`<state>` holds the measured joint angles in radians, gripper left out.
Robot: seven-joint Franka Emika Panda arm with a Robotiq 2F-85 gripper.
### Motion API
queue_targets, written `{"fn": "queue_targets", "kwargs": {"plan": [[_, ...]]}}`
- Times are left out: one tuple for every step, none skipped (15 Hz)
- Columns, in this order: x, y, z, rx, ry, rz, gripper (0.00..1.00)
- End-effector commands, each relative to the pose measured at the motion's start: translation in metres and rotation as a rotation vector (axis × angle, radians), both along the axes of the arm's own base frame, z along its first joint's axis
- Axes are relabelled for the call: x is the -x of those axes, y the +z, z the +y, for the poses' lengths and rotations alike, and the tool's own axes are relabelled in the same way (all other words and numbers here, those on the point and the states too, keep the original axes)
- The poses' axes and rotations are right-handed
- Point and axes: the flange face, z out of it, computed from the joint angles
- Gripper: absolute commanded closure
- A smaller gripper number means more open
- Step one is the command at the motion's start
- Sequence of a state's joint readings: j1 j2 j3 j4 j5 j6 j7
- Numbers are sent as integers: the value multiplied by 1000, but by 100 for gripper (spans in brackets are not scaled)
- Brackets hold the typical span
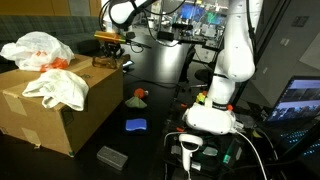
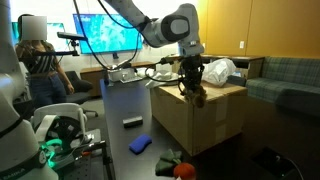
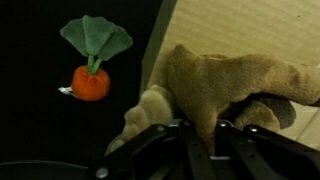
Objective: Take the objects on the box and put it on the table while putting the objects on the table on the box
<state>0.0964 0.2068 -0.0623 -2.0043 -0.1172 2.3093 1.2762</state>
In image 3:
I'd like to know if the brown plush animal toy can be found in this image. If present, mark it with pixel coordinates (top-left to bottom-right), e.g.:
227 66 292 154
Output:
106 45 320 154

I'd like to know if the cardboard box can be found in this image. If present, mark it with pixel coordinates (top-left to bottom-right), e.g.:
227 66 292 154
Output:
138 0 320 151

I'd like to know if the plush orange radish toy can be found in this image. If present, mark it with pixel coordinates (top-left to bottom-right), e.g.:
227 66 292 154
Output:
59 15 133 101

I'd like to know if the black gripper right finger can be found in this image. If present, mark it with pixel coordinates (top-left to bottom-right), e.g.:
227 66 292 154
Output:
215 120 320 180

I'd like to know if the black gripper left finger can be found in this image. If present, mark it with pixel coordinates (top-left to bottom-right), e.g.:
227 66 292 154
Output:
87 123 188 180

